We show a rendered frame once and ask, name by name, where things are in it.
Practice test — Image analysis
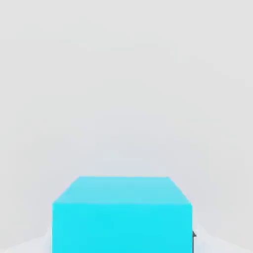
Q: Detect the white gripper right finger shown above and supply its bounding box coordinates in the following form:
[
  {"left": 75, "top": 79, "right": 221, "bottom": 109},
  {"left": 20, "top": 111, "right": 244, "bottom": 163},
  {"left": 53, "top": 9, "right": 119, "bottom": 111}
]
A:
[{"left": 192, "top": 224, "right": 247, "bottom": 253}]

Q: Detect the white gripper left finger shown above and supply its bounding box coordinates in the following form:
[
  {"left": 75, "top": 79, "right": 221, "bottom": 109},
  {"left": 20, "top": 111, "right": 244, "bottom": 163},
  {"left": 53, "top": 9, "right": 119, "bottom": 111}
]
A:
[{"left": 4, "top": 227, "right": 53, "bottom": 253}]

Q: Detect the small cyan cube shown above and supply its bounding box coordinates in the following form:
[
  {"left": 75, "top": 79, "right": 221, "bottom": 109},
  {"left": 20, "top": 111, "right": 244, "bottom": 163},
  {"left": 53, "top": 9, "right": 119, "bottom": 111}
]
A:
[{"left": 51, "top": 176, "right": 193, "bottom": 253}]

